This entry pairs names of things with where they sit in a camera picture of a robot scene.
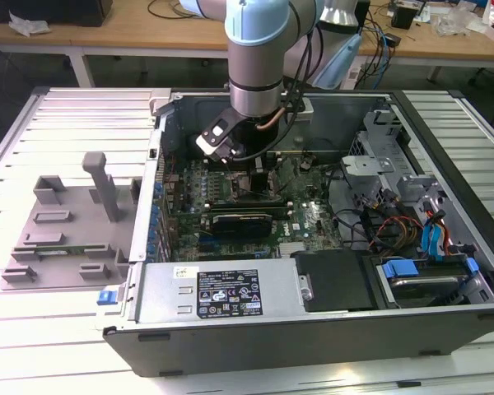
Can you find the silver pale blue robot arm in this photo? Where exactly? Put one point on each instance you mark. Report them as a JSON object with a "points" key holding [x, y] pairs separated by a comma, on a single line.
{"points": [[255, 61]]}

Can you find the metal framed CPU socket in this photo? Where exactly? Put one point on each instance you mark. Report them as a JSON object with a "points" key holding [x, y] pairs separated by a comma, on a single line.
{"points": [[240, 185]]}

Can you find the black RAM slot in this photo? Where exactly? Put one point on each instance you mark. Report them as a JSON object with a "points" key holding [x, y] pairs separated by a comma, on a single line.
{"points": [[239, 206], [282, 210], [239, 199], [239, 202]]}

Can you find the green motherboard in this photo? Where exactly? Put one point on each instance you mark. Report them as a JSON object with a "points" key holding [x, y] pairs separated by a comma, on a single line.
{"points": [[308, 197]]}

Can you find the black graphics card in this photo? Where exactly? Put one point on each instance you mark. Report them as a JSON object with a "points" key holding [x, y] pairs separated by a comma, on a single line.
{"points": [[243, 225]]}

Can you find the blue expansion slot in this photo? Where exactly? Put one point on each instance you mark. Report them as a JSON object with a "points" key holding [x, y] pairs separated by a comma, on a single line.
{"points": [[206, 238]]}

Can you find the white labelled device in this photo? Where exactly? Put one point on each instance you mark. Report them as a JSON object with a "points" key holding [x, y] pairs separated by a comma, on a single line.
{"points": [[353, 77]]}

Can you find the silver metal disk bay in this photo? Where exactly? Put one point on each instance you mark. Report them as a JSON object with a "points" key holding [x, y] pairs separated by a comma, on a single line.
{"points": [[370, 164]]}

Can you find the silver finned heat sink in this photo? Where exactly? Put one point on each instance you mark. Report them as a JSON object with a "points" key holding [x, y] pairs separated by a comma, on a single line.
{"points": [[292, 249]]}

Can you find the black plastic shroud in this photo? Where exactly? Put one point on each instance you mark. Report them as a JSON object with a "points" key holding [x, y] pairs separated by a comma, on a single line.
{"points": [[337, 280]]}

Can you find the small black device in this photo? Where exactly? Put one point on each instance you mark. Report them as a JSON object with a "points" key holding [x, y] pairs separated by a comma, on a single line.
{"points": [[393, 39]]}

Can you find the wooden desk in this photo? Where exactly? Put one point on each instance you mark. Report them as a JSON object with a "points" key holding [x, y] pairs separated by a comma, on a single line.
{"points": [[127, 35]]}

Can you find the silver labelled power supply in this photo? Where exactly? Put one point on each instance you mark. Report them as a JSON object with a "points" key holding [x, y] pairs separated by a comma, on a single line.
{"points": [[169, 296]]}

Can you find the small black box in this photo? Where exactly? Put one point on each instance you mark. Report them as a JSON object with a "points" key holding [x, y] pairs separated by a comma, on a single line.
{"points": [[403, 17]]}

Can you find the black silver PC case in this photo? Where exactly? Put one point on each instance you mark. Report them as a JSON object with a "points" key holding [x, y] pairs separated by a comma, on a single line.
{"points": [[271, 341]]}

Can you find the grey plastic parts rack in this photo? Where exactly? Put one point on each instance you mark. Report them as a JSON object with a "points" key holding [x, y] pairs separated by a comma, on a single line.
{"points": [[74, 230]]}

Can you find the blue plastic latch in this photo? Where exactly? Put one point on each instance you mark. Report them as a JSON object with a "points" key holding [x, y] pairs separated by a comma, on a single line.
{"points": [[107, 298]]}

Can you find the hard disk in blue carrier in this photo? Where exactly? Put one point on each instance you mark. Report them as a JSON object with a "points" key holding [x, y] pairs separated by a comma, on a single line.
{"points": [[428, 284]]}

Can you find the green RAM stick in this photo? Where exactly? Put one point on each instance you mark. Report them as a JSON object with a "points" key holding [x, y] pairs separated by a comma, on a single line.
{"points": [[66, 251]]}

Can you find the clear plastic bags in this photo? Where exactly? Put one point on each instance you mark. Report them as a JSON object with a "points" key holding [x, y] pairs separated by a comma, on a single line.
{"points": [[457, 18]]}

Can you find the crumpled white plastic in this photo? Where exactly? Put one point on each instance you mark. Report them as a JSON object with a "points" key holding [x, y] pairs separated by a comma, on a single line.
{"points": [[29, 25]]}

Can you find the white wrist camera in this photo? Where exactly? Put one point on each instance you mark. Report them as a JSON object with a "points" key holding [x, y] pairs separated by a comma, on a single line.
{"points": [[214, 136]]}

